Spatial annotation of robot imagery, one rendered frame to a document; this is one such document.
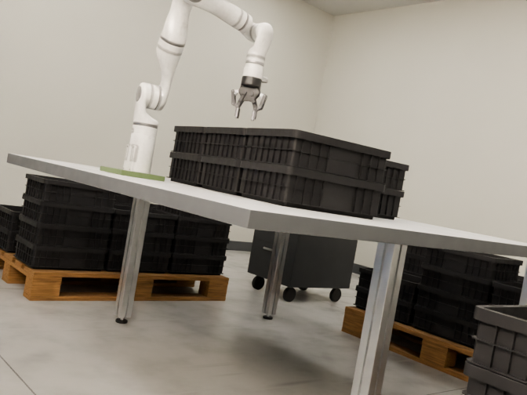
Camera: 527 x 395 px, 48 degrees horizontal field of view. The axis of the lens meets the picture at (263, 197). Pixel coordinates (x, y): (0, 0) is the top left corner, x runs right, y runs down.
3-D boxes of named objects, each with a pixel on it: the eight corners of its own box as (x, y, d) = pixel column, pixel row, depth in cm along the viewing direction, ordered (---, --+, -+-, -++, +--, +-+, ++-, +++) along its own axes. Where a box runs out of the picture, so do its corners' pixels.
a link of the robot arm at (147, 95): (143, 80, 214) (136, 127, 214) (168, 86, 219) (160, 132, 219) (136, 81, 222) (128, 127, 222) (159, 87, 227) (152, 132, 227)
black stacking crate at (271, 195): (282, 206, 174) (289, 165, 173) (233, 195, 199) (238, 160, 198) (381, 221, 195) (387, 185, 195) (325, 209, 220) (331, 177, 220)
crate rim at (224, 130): (243, 134, 198) (245, 127, 198) (203, 132, 224) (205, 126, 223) (335, 154, 220) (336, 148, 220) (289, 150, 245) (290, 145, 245)
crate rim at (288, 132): (294, 136, 173) (296, 128, 173) (243, 134, 198) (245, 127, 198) (392, 159, 195) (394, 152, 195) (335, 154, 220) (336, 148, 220)
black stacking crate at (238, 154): (238, 162, 199) (244, 129, 198) (200, 157, 224) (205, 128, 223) (329, 180, 220) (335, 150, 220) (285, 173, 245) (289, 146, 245)
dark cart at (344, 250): (284, 303, 388) (308, 168, 385) (242, 287, 422) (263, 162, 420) (347, 303, 428) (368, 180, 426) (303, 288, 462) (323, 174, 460)
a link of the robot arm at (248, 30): (261, 30, 227) (234, 12, 219) (275, 27, 220) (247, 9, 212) (256, 47, 227) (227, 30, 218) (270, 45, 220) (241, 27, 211)
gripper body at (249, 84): (238, 72, 218) (234, 98, 218) (261, 75, 216) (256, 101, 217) (244, 77, 225) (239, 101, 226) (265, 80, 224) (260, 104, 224)
